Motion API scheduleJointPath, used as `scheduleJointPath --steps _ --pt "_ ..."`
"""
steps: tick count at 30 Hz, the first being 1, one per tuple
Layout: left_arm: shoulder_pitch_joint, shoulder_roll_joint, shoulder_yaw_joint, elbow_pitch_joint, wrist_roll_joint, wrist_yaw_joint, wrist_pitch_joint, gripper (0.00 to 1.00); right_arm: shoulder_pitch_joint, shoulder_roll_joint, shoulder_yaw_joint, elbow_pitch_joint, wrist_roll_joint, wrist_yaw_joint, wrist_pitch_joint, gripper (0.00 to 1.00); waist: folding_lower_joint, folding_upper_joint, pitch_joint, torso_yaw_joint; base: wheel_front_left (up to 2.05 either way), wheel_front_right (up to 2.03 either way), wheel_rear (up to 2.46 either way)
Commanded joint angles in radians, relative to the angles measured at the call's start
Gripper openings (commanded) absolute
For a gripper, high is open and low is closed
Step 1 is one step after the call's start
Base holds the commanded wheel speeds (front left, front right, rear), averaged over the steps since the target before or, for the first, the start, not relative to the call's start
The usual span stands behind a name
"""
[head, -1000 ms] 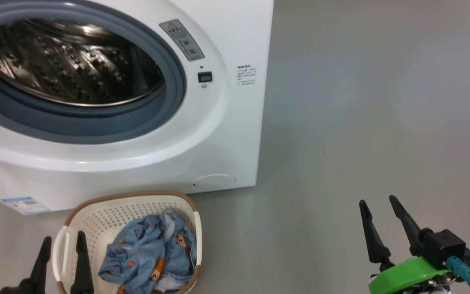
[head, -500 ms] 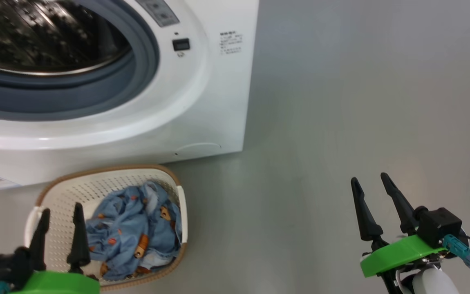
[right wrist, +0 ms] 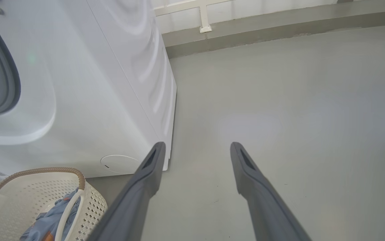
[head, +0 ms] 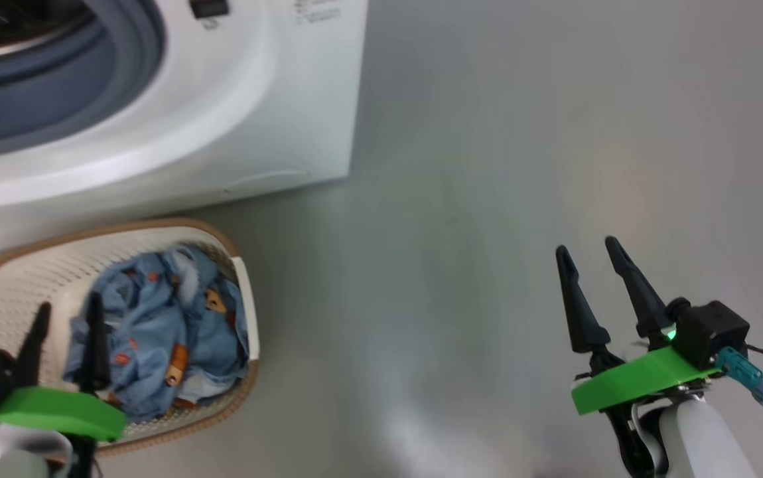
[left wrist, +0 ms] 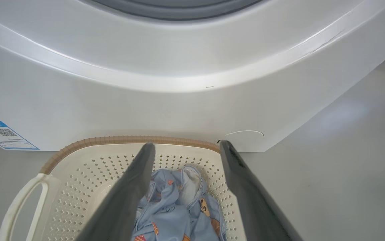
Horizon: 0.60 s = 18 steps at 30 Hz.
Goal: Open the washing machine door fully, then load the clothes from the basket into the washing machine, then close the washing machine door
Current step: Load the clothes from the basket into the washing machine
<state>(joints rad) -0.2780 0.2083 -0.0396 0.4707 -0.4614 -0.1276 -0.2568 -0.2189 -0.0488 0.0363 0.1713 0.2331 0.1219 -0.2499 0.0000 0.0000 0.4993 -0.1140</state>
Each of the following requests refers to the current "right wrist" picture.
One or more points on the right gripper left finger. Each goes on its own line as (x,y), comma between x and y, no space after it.
(135,204)

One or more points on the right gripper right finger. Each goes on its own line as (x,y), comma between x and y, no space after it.
(266,207)

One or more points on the blue printed garment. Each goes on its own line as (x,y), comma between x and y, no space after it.
(48,221)

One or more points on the cream perforated laundry basket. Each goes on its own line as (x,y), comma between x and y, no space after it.
(21,194)

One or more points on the white front-load washing machine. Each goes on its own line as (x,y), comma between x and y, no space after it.
(95,83)

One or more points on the round washer filter cover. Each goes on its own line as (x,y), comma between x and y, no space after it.
(120,164)

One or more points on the white metal frame leg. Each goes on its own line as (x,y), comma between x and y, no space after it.
(205,16)

